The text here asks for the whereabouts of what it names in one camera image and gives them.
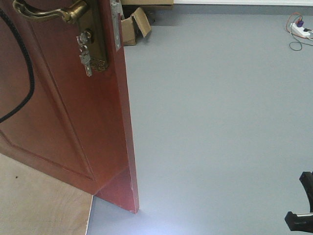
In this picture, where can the white power strip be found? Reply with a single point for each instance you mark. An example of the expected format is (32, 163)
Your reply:
(299, 31)

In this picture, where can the plywood floor platform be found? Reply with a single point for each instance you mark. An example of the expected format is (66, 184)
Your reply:
(33, 203)

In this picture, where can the brass lock plate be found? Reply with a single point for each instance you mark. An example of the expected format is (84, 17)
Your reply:
(90, 22)

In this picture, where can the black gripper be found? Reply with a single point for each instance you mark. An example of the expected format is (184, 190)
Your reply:
(303, 222)

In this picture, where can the brown wooden door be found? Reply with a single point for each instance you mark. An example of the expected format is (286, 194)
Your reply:
(56, 119)

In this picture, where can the brass door handle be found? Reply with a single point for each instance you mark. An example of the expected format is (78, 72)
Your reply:
(69, 14)

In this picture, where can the open flat cardboard box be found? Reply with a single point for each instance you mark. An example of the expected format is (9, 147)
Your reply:
(136, 23)

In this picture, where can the silver keys in lock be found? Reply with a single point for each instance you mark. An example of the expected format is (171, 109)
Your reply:
(82, 39)

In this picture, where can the silver latch plate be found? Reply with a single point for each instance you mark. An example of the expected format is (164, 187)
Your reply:
(116, 11)

